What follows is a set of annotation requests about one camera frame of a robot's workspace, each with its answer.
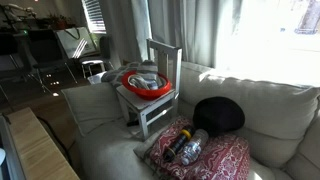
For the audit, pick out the grey white striped cloth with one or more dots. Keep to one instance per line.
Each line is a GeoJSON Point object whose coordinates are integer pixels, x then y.
{"type": "Point", "coordinates": [147, 82]}

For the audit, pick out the orange sequined hat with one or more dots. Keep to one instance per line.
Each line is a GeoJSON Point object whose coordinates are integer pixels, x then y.
{"type": "Point", "coordinates": [143, 93]}

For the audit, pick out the small white wooden chair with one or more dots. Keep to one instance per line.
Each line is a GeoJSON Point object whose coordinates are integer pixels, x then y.
{"type": "Point", "coordinates": [150, 110]}

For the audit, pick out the red white patterned cloth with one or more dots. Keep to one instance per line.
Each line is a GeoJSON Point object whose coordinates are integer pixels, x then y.
{"type": "Point", "coordinates": [225, 157]}

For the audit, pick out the black office chair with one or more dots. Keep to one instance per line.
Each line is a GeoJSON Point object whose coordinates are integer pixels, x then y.
{"type": "Point", "coordinates": [46, 50]}

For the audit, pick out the grey white patterned pillow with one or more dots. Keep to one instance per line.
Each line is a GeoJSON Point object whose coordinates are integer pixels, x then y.
{"type": "Point", "coordinates": [114, 77]}

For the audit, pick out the black round cushion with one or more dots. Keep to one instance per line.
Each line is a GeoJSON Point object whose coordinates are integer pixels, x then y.
{"type": "Point", "coordinates": [217, 115]}

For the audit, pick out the beige sofa cushion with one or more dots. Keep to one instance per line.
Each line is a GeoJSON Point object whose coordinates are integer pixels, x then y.
{"type": "Point", "coordinates": [92, 106]}

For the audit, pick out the clear plastic water bottle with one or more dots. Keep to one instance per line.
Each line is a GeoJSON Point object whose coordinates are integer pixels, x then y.
{"type": "Point", "coordinates": [194, 147]}

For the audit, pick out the white curtain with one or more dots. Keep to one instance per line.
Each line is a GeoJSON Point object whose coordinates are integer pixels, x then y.
{"type": "Point", "coordinates": [201, 28]}

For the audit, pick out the small white stool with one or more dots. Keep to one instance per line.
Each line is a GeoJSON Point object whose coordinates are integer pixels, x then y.
{"type": "Point", "coordinates": [86, 66]}

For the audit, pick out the white tote bag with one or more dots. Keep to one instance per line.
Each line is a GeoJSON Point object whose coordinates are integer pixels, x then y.
{"type": "Point", "coordinates": [76, 41]}

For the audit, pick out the light wooden table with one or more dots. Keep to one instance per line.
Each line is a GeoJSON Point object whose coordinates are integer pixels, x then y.
{"type": "Point", "coordinates": [36, 154]}

